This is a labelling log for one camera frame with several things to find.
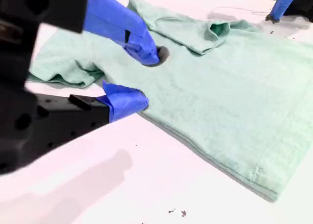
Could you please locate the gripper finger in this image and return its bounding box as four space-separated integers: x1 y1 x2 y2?
84 0 170 66
24 81 149 161
265 0 301 23

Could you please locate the pale green T-shirt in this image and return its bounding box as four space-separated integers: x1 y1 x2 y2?
26 0 313 202

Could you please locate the thin white thread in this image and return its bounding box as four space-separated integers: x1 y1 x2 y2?
212 5 268 16

